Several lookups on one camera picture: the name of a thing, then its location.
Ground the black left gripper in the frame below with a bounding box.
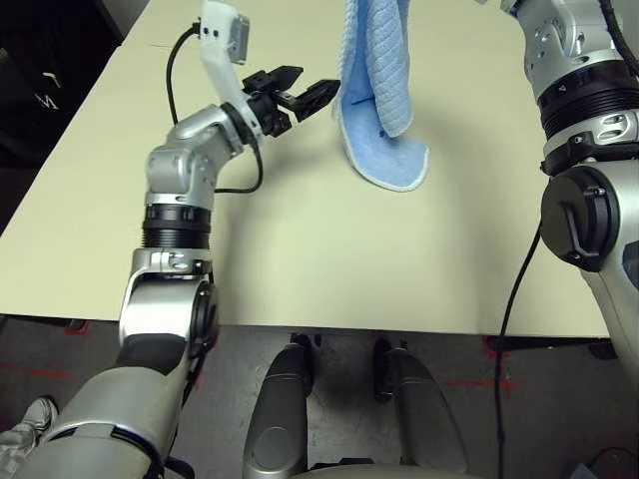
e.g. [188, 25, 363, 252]
[242, 65, 342, 140]

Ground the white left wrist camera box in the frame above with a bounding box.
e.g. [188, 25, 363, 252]
[197, 0, 261, 136]

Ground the light blue towel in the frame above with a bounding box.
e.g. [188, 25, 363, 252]
[331, 0, 431, 194]

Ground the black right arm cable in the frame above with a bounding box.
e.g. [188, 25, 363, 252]
[492, 224, 545, 479]

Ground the grey bystander sneaker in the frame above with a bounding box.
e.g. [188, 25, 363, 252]
[0, 395, 60, 468]

